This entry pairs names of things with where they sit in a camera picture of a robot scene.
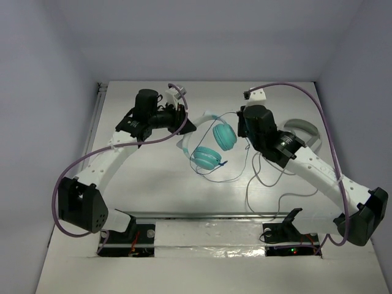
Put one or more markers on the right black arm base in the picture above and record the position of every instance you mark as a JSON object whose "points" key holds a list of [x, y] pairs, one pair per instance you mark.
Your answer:
{"points": [[282, 239]]}

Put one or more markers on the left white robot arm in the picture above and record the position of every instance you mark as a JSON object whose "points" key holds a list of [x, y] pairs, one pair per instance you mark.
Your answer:
{"points": [[78, 196]]}

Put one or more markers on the grey headphones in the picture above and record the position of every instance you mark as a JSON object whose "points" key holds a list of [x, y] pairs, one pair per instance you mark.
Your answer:
{"points": [[314, 140]]}

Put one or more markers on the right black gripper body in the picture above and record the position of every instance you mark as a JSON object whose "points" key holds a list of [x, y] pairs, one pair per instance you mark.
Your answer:
{"points": [[243, 130]]}

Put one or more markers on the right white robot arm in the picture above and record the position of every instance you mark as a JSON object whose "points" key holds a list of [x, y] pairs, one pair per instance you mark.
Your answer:
{"points": [[362, 208]]}

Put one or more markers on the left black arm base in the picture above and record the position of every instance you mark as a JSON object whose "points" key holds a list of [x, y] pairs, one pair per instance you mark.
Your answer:
{"points": [[137, 242]]}

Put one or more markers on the teal headphones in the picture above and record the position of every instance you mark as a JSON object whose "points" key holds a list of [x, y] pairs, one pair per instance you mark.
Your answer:
{"points": [[219, 137]]}

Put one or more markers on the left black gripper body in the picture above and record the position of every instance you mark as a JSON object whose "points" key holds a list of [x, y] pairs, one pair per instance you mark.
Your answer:
{"points": [[179, 119]]}

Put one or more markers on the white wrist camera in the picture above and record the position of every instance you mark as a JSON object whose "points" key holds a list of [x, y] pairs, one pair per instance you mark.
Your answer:
{"points": [[257, 97], [174, 94]]}

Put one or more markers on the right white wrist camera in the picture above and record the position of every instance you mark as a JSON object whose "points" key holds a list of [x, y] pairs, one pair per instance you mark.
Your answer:
{"points": [[257, 97]]}

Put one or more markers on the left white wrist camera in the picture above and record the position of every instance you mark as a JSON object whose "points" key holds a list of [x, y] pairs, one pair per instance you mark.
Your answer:
{"points": [[174, 94]]}

